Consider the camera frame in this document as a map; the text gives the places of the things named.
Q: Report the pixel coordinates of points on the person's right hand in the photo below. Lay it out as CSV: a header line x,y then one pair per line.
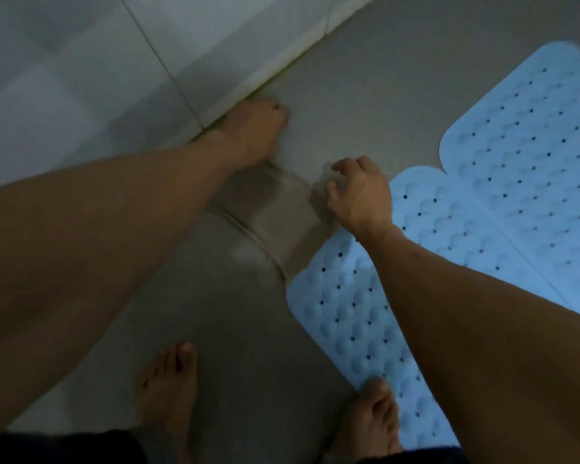
x,y
365,200

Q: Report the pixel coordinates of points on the person's left hand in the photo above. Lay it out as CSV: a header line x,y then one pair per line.
x,y
254,130

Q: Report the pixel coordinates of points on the person's right thumb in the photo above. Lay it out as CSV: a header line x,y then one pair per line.
x,y
333,194

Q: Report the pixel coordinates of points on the person's left fingers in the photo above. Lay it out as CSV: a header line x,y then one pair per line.
x,y
276,115

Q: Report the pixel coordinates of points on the grey cloth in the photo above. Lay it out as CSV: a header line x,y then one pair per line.
x,y
270,212

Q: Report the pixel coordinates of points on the person's right forearm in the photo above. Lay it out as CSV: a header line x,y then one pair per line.
x,y
488,343

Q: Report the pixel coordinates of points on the light blue bath mat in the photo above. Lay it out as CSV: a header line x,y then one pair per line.
x,y
502,188

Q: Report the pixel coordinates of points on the person's right foot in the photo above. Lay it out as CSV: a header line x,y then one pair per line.
x,y
371,422

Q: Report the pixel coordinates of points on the person's foot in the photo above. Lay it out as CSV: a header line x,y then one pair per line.
x,y
167,396
371,422

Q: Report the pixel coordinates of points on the person's left foot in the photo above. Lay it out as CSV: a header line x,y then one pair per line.
x,y
167,396

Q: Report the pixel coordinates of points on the dark shorts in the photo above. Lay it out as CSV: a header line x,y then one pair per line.
x,y
58,448

